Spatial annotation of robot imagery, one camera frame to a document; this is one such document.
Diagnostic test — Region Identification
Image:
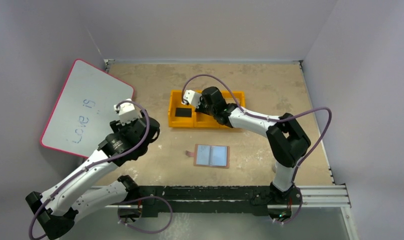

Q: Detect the brown leather card holder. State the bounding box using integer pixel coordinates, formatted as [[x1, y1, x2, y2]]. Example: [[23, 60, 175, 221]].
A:
[[185, 144, 230, 169]]

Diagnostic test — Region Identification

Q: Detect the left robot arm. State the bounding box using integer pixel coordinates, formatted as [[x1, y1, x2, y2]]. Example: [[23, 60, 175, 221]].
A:
[[26, 117, 160, 240]]

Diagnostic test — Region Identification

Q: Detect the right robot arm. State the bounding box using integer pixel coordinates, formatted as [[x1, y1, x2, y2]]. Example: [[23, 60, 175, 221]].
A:
[[183, 86, 311, 196]]

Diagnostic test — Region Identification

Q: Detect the black card in bin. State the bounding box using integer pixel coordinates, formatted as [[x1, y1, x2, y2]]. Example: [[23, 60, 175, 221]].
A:
[[175, 107, 192, 118]]

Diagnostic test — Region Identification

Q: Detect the yellow middle bin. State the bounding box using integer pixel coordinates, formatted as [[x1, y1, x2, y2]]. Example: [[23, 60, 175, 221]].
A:
[[192, 108, 220, 129]]

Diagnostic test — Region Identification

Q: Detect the yellow bin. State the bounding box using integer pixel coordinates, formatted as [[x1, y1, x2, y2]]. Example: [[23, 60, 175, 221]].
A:
[[168, 90, 194, 128], [216, 90, 245, 129], [192, 108, 220, 129]]

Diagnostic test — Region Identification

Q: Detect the yellow right bin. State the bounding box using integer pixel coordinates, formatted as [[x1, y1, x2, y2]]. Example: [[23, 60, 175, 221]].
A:
[[216, 90, 245, 129]]

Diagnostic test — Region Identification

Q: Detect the yellow left bin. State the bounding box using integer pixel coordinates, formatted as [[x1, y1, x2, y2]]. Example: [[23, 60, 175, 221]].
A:
[[168, 90, 194, 128]]

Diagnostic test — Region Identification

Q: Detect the pink framed whiteboard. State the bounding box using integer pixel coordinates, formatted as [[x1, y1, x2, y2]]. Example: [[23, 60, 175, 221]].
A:
[[40, 59, 134, 157]]

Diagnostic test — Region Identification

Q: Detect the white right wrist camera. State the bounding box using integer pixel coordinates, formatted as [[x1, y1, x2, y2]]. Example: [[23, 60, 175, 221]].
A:
[[182, 90, 202, 108]]

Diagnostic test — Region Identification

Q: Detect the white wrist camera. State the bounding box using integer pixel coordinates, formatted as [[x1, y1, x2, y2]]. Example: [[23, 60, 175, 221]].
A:
[[182, 90, 202, 108], [114, 98, 141, 126]]

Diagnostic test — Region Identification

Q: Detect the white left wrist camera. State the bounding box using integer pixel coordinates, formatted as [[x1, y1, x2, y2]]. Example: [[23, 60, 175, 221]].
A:
[[114, 98, 141, 126]]

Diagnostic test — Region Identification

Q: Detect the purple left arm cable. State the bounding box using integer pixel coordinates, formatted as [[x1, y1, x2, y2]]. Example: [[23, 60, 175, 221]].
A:
[[28, 100, 151, 240]]

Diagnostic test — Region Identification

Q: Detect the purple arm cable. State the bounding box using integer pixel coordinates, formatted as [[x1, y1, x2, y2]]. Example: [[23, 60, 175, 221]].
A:
[[182, 74, 332, 183], [28, 100, 151, 240]]

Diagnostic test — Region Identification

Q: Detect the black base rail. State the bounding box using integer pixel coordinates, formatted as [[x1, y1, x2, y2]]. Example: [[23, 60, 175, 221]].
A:
[[106, 184, 302, 219]]

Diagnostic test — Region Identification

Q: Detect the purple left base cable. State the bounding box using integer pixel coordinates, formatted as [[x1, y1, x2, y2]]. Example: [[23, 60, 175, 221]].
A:
[[117, 194, 173, 234]]

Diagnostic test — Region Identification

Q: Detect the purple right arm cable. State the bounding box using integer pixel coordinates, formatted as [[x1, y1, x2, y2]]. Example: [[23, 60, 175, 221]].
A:
[[182, 74, 332, 183]]

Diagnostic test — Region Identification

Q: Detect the aluminium frame rail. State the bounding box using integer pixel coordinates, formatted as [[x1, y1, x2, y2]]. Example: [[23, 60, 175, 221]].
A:
[[57, 184, 351, 210]]

